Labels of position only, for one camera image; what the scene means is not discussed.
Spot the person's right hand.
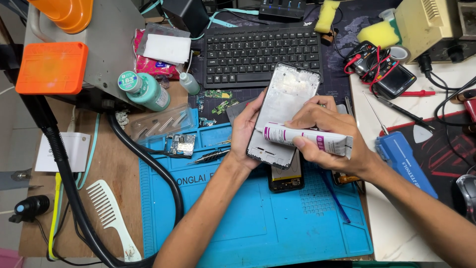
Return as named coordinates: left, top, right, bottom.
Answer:
left=284, top=95, right=373, bottom=177

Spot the person's left hand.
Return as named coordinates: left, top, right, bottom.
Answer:
left=230, top=87, right=267, bottom=167

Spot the white glue tube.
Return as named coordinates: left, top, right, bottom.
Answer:
left=255, top=122, right=354, bottom=160

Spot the silver phone frame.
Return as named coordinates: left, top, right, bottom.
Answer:
left=246, top=63, right=322, bottom=170

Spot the green circuit board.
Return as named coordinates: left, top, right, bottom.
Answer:
left=204, top=89, right=233, bottom=100
left=211, top=99, right=240, bottom=115

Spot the black precision screwdriver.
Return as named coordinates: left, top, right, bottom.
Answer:
left=187, top=149, right=231, bottom=165

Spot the dark world map mat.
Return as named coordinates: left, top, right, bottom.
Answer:
left=188, top=4, right=402, bottom=129

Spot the phone part with orange flex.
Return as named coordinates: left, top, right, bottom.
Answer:
left=332, top=170, right=361, bottom=187

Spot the phone motherboard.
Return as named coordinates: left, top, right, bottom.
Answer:
left=165, top=133, right=196, bottom=157

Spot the black phone with battery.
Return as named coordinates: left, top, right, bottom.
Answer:
left=268, top=150, right=305, bottom=193

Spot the blue plastic pry stick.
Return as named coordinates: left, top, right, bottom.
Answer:
left=321, top=171, right=351, bottom=224

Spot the small clear dropper bottle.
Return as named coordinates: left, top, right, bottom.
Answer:
left=179, top=72, right=201, bottom=96

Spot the black keyboard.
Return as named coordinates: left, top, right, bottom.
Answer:
left=203, top=22, right=323, bottom=89

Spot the black multimeter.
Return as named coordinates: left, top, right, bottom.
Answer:
left=345, top=40, right=417, bottom=100

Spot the clear plastic tray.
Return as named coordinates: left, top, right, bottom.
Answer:
left=129, top=103, right=195, bottom=143

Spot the blue electric tool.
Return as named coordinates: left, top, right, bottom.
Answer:
left=362, top=91, right=439, bottom=199

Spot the blue silicone repair mat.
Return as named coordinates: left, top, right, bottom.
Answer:
left=139, top=108, right=374, bottom=268

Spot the white triangular pick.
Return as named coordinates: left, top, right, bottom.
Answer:
left=413, top=124, right=434, bottom=144

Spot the roll of clear tape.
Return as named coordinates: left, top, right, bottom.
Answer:
left=389, top=45, right=411, bottom=63

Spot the teal round bottle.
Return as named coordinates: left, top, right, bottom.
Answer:
left=118, top=71, right=171, bottom=112

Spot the yellow sponge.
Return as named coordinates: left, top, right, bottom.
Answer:
left=315, top=0, right=341, bottom=34
left=357, top=20, right=401, bottom=50

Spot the pink tissue packet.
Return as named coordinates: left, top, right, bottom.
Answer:
left=134, top=29, right=183, bottom=80

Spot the black and red mat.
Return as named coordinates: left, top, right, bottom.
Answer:
left=379, top=110, right=476, bottom=213

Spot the black usb hub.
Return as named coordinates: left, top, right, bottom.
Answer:
left=258, top=0, right=307, bottom=22

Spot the black box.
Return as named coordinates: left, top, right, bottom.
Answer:
left=161, top=0, right=210, bottom=38

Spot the beige power supply box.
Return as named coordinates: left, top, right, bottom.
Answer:
left=394, top=0, right=476, bottom=65

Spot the grey metal machine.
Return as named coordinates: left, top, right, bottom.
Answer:
left=24, top=0, right=146, bottom=112

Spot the black computer mouse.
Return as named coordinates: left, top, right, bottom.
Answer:
left=456, top=174, right=476, bottom=225

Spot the white wide-tooth comb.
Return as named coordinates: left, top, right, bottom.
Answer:
left=86, top=180, right=143, bottom=262

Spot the white paper card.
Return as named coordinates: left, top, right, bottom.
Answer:
left=34, top=132, right=91, bottom=173

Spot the orange square pad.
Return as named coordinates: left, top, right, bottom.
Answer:
left=15, top=42, right=89, bottom=95

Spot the orange plastic cone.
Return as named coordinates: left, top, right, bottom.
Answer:
left=28, top=0, right=94, bottom=34

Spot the black small lamp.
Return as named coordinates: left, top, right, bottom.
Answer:
left=8, top=195, right=51, bottom=224

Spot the teal cable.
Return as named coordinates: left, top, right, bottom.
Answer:
left=140, top=0, right=260, bottom=41

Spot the black corrugated hose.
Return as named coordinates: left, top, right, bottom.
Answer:
left=20, top=95, right=185, bottom=268

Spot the yellow cable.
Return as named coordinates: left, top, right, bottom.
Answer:
left=48, top=172, right=62, bottom=261

